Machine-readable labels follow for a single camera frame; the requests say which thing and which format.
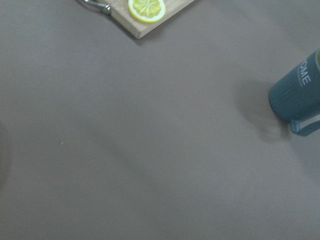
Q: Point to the bamboo cutting board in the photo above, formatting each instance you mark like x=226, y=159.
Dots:
x=118, y=10

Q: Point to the lemon slice top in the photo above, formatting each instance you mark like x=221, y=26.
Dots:
x=147, y=11

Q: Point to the teal blue mug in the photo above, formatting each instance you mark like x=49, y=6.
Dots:
x=295, y=98

